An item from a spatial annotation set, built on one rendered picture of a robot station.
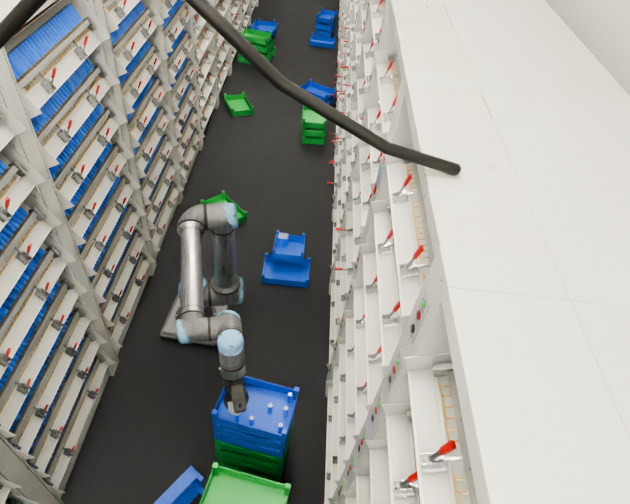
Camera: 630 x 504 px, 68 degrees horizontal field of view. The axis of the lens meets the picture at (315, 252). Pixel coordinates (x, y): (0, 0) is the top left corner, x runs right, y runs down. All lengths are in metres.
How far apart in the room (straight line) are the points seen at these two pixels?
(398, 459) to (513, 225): 0.54
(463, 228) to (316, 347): 1.96
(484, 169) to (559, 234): 0.21
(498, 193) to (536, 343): 0.35
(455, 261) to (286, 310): 2.14
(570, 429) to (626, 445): 0.07
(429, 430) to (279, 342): 1.91
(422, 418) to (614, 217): 0.54
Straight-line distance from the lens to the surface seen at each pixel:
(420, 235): 1.19
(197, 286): 1.86
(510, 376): 0.71
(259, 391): 2.04
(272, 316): 2.84
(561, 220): 1.00
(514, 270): 0.85
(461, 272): 0.80
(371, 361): 1.40
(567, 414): 0.72
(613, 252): 0.99
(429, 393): 0.94
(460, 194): 0.96
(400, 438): 1.11
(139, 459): 2.51
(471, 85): 1.40
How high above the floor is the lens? 2.30
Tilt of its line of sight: 46 degrees down
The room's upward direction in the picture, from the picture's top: 9 degrees clockwise
